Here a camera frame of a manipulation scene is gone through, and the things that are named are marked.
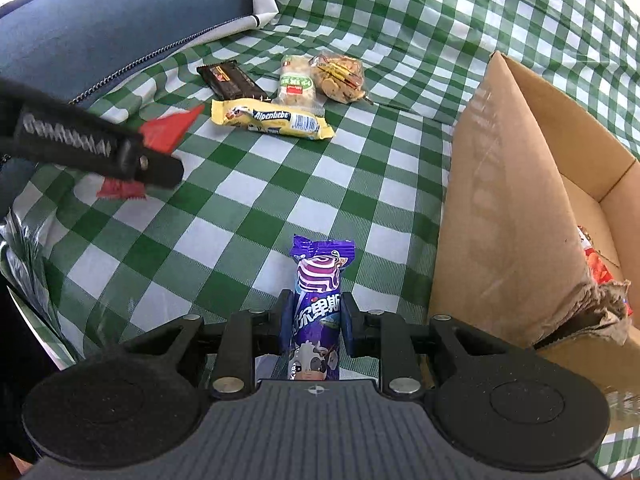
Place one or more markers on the green label cracker packet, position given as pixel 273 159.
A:
pixel 297 85

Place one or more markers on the clear cookie packet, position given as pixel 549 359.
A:
pixel 340 77

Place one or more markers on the red snack packet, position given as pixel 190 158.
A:
pixel 165 130

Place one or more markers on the orange snack packet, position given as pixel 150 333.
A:
pixel 597 260

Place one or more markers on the dark brown chocolate bar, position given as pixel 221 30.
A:
pixel 230 80

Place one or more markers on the yellow candy packet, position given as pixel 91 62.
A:
pixel 270 120

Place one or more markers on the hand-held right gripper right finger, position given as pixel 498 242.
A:
pixel 348 325

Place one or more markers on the brown cardboard box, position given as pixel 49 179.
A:
pixel 495 210

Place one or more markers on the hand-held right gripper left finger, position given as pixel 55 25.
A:
pixel 286 320

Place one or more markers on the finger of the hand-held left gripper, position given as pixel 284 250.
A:
pixel 150 165

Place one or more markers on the purple candy packet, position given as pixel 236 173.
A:
pixel 317 285

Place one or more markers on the blue zippered cushion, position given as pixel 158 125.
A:
pixel 100 25

